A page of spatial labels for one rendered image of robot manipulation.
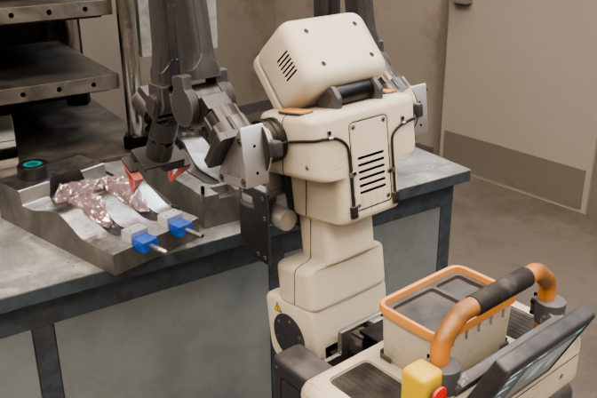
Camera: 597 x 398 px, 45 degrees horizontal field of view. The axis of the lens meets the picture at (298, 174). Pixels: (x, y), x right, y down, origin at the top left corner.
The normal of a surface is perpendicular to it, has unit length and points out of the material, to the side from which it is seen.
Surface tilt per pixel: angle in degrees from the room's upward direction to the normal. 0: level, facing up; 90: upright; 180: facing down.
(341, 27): 48
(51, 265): 0
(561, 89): 90
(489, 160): 90
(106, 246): 0
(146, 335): 90
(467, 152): 90
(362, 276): 82
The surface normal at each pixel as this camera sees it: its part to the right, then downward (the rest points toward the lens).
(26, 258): -0.01, -0.93
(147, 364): 0.54, 0.30
